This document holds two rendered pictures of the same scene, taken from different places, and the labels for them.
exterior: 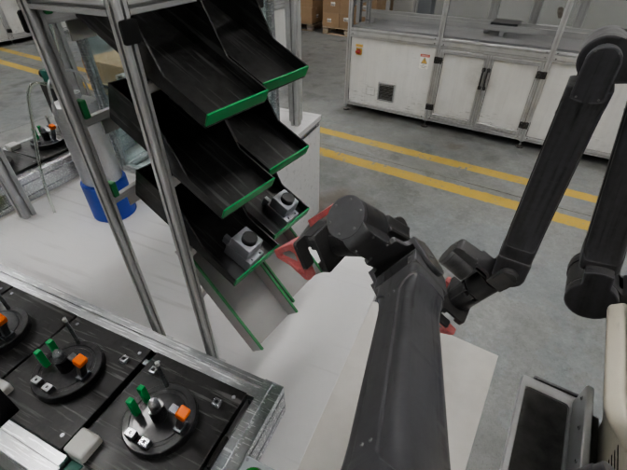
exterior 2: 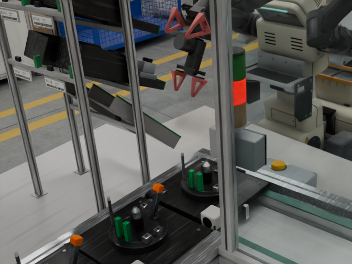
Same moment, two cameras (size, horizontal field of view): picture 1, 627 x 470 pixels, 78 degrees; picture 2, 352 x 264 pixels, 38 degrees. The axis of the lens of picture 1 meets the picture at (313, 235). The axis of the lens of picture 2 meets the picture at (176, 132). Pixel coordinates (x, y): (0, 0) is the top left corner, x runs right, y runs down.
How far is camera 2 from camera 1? 1.42 m
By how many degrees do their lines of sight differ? 59
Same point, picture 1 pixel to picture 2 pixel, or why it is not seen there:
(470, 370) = (209, 114)
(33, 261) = not seen: outside the picture
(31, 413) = (171, 250)
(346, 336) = (160, 147)
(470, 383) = not seen: hidden behind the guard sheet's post
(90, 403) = (176, 220)
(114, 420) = (197, 207)
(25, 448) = (197, 255)
